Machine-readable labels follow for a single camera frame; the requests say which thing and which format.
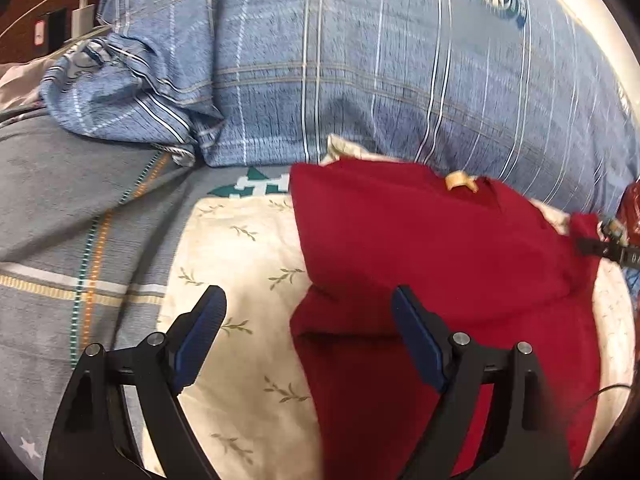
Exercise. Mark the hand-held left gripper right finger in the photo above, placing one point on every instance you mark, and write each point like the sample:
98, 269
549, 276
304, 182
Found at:
417, 345

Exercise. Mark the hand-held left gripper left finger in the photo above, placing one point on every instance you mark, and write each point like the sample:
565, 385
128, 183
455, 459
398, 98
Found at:
197, 345

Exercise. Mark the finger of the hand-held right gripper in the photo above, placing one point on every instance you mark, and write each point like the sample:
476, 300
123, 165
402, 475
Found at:
600, 250

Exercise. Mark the red garment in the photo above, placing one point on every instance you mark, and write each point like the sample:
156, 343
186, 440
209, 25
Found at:
425, 240

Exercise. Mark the cream leaf-print cloth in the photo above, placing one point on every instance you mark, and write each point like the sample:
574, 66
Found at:
240, 260

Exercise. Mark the grey plaid bed sheet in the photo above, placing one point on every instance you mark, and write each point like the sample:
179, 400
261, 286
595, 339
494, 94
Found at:
50, 200

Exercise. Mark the blue plaid quilt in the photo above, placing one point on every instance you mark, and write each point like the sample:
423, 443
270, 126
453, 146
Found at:
325, 60

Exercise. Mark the white charger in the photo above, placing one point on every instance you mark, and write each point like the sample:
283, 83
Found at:
82, 21

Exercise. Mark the black wall socket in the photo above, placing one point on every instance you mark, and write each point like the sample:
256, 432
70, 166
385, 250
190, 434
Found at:
50, 27

